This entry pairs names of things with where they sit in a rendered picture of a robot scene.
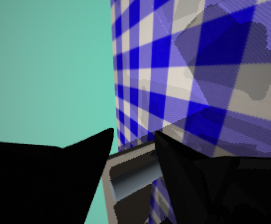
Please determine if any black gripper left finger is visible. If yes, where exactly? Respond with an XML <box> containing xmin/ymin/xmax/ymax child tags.
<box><xmin>0</xmin><ymin>128</ymin><xmax>114</xmax><ymax>224</ymax></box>

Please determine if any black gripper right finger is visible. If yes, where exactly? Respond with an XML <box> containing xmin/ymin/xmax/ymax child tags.
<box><xmin>154</xmin><ymin>131</ymin><xmax>271</xmax><ymax>224</ymax></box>

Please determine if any black flat rectangular panel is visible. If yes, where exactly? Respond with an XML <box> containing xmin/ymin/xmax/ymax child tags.
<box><xmin>101</xmin><ymin>140</ymin><xmax>155</xmax><ymax>224</ymax></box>

